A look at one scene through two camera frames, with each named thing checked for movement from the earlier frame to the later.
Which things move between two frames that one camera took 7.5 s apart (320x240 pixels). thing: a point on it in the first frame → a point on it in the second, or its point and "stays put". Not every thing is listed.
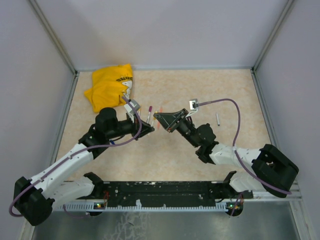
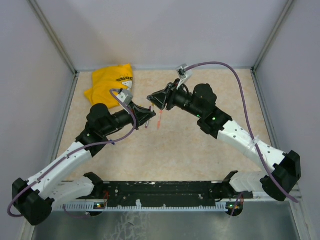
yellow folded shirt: [109, 85] stays put
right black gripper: [169, 120] → [161, 98]
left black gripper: [146, 129] → [141, 114]
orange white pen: [158, 125] stays put
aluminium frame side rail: [264, 109] stays put
